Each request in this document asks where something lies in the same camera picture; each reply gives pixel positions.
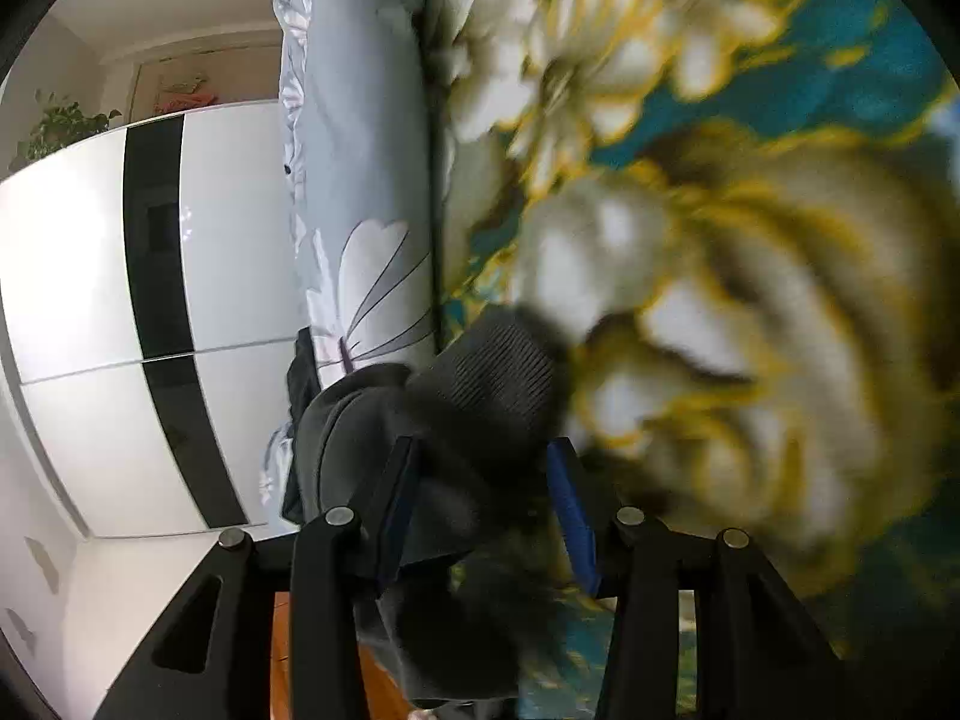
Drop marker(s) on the grey floral pillow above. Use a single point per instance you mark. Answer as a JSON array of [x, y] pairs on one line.
[[352, 127]]

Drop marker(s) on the teal floral blanket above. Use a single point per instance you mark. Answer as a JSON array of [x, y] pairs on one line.
[[750, 277]]

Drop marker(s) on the green potted plant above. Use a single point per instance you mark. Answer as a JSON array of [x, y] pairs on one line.
[[64, 126]]

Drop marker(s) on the pink bundle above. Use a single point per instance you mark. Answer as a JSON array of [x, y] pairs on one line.
[[184, 99]]

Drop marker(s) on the dark grey garment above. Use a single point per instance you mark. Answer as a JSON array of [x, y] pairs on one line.
[[469, 390]]

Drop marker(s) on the white wardrobe with black stripe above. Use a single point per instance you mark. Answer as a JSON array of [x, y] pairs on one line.
[[75, 277]]

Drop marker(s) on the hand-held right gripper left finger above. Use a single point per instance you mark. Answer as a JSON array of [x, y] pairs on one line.
[[396, 514]]

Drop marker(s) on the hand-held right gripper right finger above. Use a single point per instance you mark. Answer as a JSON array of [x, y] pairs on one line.
[[574, 517]]

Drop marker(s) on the dark cloth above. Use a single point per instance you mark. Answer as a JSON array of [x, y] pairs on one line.
[[302, 375]]

